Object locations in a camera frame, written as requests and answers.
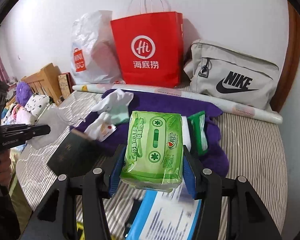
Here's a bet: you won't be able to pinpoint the purple plush toy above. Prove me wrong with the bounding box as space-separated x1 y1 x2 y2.
15 81 33 106

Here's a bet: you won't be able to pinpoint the white socks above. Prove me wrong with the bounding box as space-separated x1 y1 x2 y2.
84 89 134 142

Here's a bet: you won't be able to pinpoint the rolled white patterned paper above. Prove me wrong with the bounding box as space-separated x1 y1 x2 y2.
72 84 283 125

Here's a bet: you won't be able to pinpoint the grey Nike bag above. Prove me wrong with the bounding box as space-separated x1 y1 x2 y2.
184 40 280 109

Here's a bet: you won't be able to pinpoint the wooden headboard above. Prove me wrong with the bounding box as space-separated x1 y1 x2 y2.
21 63 62 106

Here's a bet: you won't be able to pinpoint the person left hand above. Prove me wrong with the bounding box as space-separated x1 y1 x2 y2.
0 149 12 187

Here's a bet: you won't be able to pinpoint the red Haidilao paper bag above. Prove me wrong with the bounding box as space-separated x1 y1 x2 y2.
110 11 184 88

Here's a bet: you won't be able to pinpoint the brown wooden door frame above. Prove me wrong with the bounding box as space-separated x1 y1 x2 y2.
270 2 300 112

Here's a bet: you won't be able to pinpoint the yellow Adidas pouch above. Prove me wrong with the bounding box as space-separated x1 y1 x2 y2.
76 221 85 240

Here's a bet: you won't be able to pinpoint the white mesh cloth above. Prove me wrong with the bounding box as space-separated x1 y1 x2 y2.
27 104 74 150

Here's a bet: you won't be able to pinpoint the brown patterned box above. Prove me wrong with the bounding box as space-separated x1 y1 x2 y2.
57 72 73 99

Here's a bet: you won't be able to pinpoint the purple towel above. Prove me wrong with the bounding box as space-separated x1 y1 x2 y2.
70 92 229 177

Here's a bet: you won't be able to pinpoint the white spotted plush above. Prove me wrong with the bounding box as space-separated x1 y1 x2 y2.
25 94 50 118

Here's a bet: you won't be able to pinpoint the blue tissue pack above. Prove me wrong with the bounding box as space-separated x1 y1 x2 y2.
126 183 201 240

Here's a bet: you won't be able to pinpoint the dark green tin box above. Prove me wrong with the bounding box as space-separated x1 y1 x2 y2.
47 128 116 178

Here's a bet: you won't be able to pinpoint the white Miniso plastic bag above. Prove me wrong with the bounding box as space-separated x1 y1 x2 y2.
70 10 124 85

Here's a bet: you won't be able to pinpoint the white sponge block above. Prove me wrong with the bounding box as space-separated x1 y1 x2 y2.
181 116 191 151

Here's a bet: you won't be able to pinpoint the green small packet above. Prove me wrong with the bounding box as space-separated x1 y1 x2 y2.
187 111 208 156

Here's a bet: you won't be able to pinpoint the green wet wipes pack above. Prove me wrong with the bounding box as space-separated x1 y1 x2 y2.
120 111 183 192

